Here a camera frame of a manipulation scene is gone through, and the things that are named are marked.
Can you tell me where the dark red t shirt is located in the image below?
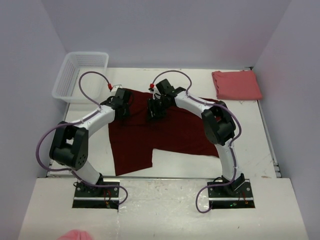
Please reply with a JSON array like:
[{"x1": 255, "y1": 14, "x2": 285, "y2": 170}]
[{"x1": 108, "y1": 90, "x2": 219, "y2": 176}]

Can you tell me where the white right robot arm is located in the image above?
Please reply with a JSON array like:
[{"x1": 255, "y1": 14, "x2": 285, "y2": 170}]
[{"x1": 147, "y1": 79, "x2": 245, "y2": 192}]

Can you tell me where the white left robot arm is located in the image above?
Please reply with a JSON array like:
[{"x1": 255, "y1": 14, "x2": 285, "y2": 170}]
[{"x1": 49, "y1": 88, "x2": 133, "y2": 187}]

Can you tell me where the white plastic basket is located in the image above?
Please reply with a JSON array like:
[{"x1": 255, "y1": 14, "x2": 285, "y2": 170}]
[{"x1": 51, "y1": 51, "x2": 109, "y2": 104}]

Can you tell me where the folded pink t shirt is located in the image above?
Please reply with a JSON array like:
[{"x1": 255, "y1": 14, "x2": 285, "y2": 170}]
[{"x1": 211, "y1": 70, "x2": 263, "y2": 101}]

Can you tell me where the pink cloth at bottom edge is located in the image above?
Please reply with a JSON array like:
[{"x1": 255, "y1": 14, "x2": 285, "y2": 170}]
[{"x1": 57, "y1": 229, "x2": 93, "y2": 240}]

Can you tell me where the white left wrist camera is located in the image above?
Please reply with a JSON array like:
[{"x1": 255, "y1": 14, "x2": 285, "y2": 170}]
[{"x1": 110, "y1": 84, "x2": 123, "y2": 95}]

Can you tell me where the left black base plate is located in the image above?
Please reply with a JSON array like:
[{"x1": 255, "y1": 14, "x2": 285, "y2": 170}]
[{"x1": 72, "y1": 181, "x2": 120, "y2": 210}]

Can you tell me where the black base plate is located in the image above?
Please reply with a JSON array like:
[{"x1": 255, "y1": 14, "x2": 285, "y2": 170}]
[
  {"x1": 208, "y1": 180, "x2": 256, "y2": 210},
  {"x1": 72, "y1": 181, "x2": 120, "y2": 210}
]

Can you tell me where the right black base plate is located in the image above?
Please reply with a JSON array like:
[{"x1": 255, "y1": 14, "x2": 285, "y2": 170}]
[{"x1": 208, "y1": 180, "x2": 256, "y2": 210}]

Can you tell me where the aluminium table edge rail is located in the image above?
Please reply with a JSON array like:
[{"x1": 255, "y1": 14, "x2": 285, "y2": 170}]
[{"x1": 257, "y1": 100, "x2": 282, "y2": 178}]

